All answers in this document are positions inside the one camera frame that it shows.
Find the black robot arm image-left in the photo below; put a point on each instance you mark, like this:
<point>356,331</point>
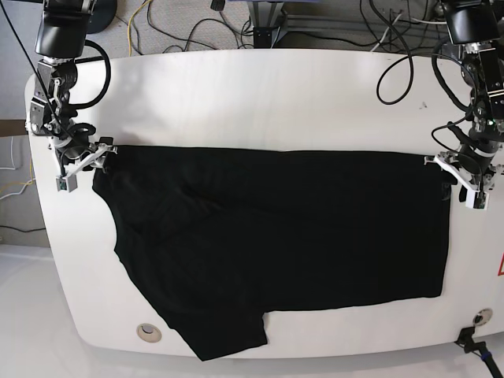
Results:
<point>60,42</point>

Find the silver table grommet right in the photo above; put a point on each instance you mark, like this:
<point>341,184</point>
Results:
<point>482,317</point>

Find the silver table grommet left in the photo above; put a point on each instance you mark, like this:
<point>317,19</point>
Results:
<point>149,333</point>

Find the red warning triangle sticker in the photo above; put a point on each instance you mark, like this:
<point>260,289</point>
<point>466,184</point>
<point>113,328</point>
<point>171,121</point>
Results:
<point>501,267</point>

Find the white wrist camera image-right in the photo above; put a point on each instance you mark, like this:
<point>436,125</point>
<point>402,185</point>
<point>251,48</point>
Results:
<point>476,200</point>

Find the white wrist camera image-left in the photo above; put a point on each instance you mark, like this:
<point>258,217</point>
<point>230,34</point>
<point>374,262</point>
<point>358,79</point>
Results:
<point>66,183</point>

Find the black T-shirt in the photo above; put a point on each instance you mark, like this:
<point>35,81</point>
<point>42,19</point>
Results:
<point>214,239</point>

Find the black table leg bracket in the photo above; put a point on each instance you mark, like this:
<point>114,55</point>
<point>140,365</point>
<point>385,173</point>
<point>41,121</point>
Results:
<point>266,37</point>

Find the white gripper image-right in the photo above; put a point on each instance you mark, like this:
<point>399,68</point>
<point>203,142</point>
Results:
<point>472,182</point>

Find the black clamp with cable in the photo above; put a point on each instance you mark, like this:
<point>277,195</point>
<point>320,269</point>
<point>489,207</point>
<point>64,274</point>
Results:
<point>466,342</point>

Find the silver table grommet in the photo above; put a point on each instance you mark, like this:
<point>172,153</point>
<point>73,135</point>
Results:
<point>482,317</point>
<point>149,333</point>

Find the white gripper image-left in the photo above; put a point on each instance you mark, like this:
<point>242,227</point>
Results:
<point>75,159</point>

